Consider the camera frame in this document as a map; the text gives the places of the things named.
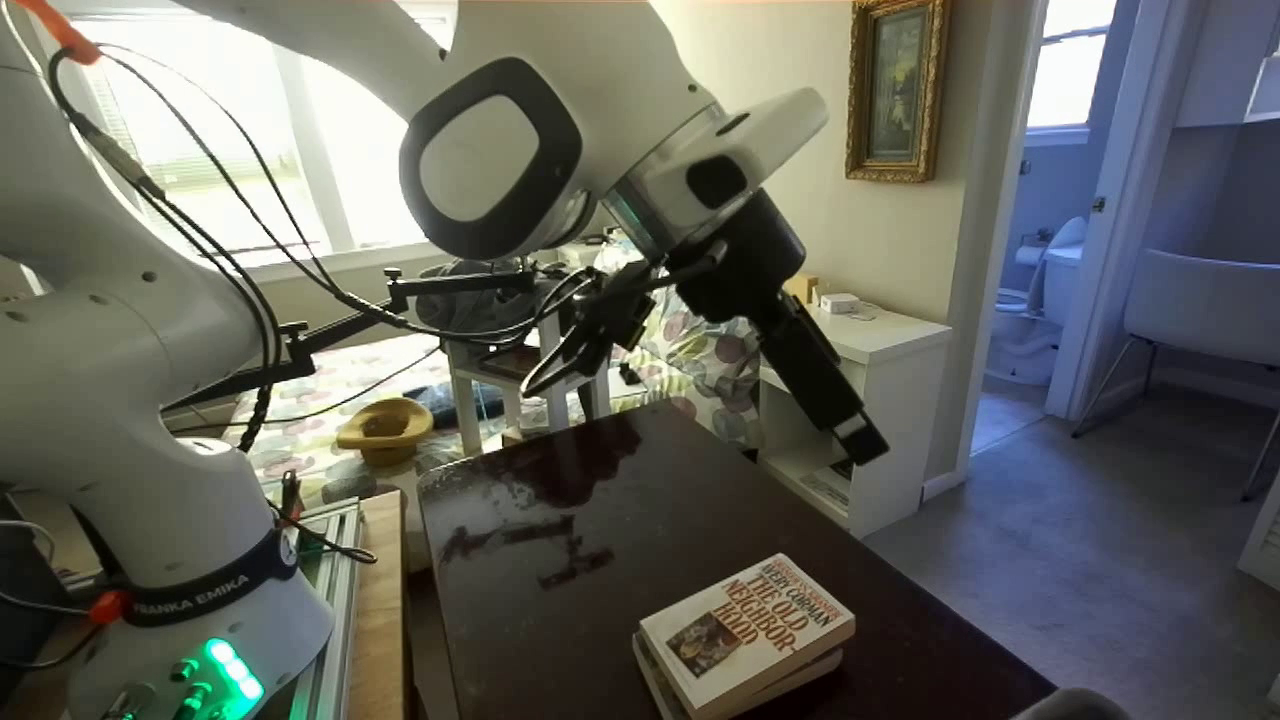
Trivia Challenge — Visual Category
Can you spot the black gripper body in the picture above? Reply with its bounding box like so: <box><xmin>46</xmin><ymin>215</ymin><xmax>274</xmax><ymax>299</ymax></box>
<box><xmin>665</xmin><ymin>188</ymin><xmax>857</xmax><ymax>436</ymax></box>

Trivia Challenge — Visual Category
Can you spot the white cabinet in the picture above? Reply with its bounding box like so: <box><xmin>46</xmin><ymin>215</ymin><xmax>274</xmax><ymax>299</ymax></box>
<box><xmin>756</xmin><ymin>297</ymin><xmax>957</xmax><ymax>539</ymax></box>

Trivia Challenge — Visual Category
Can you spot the small white box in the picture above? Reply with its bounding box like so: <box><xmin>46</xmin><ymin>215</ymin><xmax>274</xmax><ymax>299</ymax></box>
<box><xmin>813</xmin><ymin>286</ymin><xmax>872</xmax><ymax>319</ymax></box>

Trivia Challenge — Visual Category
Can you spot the white paperback orange title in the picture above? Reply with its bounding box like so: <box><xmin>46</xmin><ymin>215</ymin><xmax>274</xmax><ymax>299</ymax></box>
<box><xmin>635</xmin><ymin>552</ymin><xmax>859</xmax><ymax>712</ymax></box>

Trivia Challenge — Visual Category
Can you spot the gold framed painting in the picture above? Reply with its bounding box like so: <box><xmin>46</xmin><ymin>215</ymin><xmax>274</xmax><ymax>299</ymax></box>
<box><xmin>844</xmin><ymin>0</ymin><xmax>954</xmax><ymax>188</ymax></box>

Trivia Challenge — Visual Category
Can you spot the white toilet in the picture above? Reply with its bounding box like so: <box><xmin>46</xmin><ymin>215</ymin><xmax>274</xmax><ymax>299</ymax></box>
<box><xmin>994</xmin><ymin>212</ymin><xmax>1094</xmax><ymax>391</ymax></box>

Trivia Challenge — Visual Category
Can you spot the dark grey cloth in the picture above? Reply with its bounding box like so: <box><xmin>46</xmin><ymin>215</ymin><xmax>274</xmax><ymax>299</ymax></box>
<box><xmin>385</xmin><ymin>257</ymin><xmax>551</xmax><ymax>339</ymax></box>

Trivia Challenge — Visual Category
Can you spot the white stool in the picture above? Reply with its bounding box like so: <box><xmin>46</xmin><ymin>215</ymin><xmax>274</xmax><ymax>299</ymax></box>
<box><xmin>442</xmin><ymin>330</ymin><xmax>616</xmax><ymax>460</ymax></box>

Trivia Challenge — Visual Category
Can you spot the paperback book purple spine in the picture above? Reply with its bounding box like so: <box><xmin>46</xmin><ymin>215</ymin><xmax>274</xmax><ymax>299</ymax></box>
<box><xmin>629</xmin><ymin>623</ymin><xmax>854</xmax><ymax>720</ymax></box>

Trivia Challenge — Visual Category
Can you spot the dark blue cloth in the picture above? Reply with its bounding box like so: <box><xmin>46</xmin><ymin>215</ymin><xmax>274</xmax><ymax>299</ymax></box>
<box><xmin>396</xmin><ymin>380</ymin><xmax>514</xmax><ymax>431</ymax></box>

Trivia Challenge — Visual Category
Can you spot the white door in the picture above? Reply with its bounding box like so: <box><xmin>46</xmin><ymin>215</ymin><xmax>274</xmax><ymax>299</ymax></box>
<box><xmin>1041</xmin><ymin>0</ymin><xmax>1211</xmax><ymax>429</ymax></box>

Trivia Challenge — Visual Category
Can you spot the white tub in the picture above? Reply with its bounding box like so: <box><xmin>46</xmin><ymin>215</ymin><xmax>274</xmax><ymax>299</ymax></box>
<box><xmin>1119</xmin><ymin>244</ymin><xmax>1280</xmax><ymax>376</ymax></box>

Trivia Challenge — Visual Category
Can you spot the small bright window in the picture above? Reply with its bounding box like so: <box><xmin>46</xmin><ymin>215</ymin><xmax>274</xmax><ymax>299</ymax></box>
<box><xmin>1026</xmin><ymin>0</ymin><xmax>1119</xmax><ymax>133</ymax></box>

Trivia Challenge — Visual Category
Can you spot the yellow bowl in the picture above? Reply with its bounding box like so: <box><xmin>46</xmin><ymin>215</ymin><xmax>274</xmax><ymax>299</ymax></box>
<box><xmin>332</xmin><ymin>394</ymin><xmax>442</xmax><ymax>470</ymax></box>

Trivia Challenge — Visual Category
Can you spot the large bright window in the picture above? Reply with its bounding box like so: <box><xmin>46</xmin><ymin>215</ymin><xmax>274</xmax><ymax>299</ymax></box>
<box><xmin>52</xmin><ymin>0</ymin><xmax>464</xmax><ymax>265</ymax></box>

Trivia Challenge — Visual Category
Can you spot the black boom rod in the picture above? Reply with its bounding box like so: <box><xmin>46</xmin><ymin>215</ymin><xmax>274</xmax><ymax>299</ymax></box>
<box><xmin>172</xmin><ymin>308</ymin><xmax>403</xmax><ymax>410</ymax></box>

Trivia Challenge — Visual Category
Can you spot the wooden board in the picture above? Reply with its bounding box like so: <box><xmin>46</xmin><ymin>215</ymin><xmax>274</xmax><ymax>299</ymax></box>
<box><xmin>350</xmin><ymin>486</ymin><xmax>407</xmax><ymax>720</ymax></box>

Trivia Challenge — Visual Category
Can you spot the red round plug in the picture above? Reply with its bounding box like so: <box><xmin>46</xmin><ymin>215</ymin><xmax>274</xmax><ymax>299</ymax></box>
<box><xmin>84</xmin><ymin>588</ymin><xmax>133</xmax><ymax>631</ymax></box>

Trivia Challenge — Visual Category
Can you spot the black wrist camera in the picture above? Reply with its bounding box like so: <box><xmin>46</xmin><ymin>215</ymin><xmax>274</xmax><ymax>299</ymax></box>
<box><xmin>518</xmin><ymin>257</ymin><xmax>665</xmax><ymax>399</ymax></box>

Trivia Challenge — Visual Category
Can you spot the black cable bundle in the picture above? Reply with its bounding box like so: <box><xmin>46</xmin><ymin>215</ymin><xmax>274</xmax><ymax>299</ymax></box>
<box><xmin>46</xmin><ymin>45</ymin><xmax>594</xmax><ymax>456</ymax></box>

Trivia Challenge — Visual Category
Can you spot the aluminium rail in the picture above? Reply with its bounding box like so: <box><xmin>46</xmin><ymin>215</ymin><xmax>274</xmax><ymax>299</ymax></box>
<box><xmin>285</xmin><ymin>497</ymin><xmax>374</xmax><ymax>720</ymax></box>

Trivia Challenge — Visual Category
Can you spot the orange cable connector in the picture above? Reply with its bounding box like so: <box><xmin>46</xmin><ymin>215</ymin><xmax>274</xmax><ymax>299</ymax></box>
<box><xmin>14</xmin><ymin>0</ymin><xmax>106</xmax><ymax>67</ymax></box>

